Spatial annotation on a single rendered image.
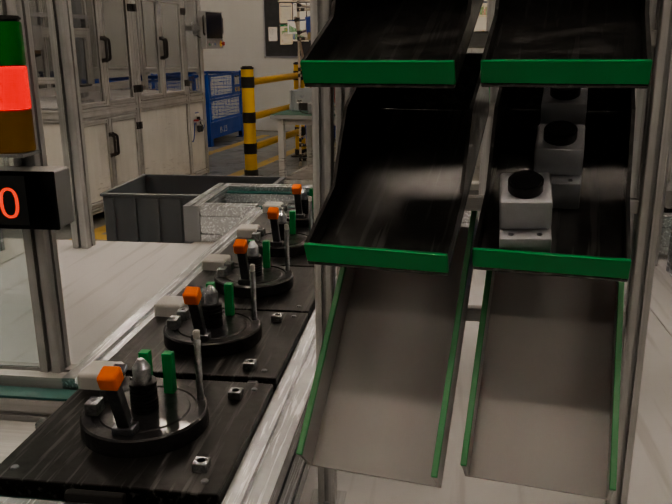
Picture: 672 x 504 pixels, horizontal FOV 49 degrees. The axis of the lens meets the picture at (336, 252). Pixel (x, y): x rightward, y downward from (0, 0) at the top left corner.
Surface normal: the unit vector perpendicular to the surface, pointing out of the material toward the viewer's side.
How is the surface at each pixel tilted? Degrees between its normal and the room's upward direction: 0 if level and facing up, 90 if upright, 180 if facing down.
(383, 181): 25
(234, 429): 0
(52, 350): 90
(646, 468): 0
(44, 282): 90
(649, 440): 0
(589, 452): 45
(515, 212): 115
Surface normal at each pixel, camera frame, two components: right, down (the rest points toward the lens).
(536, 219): -0.18, 0.65
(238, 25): -0.29, 0.26
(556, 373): -0.22, -0.49
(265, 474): -0.01, -0.96
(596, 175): -0.14, -0.76
